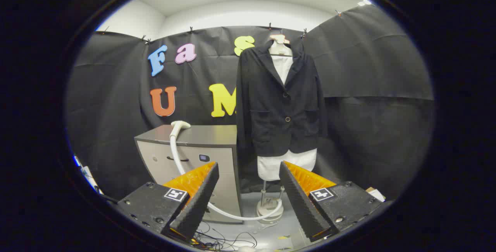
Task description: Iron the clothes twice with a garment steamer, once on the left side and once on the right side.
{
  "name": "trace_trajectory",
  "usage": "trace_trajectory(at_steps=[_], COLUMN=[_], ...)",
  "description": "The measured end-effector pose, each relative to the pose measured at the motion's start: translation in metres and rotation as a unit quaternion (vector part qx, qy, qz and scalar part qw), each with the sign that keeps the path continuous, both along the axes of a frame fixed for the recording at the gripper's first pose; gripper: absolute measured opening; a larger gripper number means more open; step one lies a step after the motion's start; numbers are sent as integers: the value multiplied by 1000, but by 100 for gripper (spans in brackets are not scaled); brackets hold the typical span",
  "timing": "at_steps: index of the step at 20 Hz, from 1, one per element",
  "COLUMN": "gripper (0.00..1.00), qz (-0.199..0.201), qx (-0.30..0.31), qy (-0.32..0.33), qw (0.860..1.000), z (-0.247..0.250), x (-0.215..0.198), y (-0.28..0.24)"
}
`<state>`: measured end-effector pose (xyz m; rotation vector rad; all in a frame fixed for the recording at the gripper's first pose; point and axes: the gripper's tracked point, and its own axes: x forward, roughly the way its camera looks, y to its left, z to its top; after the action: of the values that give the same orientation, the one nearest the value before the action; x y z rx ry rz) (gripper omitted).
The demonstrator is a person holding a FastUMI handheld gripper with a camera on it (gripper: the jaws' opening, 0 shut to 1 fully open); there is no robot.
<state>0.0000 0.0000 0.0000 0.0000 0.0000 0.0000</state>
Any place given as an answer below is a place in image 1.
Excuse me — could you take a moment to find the cardboard box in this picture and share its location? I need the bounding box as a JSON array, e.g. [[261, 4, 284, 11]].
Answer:
[[366, 187, 386, 202]]

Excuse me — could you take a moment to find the tangle of black floor cables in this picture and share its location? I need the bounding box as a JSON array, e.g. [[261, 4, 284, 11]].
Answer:
[[192, 221, 258, 250]]

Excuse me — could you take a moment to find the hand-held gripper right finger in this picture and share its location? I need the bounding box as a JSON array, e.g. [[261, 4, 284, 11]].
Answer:
[[279, 161, 388, 243]]

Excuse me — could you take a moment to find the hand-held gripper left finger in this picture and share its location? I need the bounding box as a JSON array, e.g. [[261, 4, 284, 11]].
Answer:
[[116, 162, 220, 243]]

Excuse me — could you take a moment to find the white stand base with poles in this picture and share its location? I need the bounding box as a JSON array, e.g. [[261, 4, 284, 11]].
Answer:
[[256, 180, 285, 223]]

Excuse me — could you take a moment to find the black backdrop cloth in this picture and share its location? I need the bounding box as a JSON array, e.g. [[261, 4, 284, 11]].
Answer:
[[65, 4, 434, 202]]

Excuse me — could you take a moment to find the black suit jacket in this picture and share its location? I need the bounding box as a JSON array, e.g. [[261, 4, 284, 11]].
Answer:
[[236, 40, 328, 157]]

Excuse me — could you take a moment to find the white fabric dress form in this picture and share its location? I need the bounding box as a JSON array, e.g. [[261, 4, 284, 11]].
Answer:
[[257, 52, 317, 181]]

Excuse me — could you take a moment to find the white plastic hanger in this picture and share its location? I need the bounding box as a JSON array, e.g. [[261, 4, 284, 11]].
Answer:
[[269, 34, 293, 57]]

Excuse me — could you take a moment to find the black cable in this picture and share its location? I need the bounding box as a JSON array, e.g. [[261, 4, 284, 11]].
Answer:
[[95, 194, 120, 204]]

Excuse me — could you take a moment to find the grey drawer cabinet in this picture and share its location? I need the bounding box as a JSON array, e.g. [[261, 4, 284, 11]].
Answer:
[[134, 124, 244, 224]]

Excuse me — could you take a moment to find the row of cloth clips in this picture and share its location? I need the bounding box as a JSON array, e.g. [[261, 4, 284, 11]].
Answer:
[[102, 10, 342, 45]]

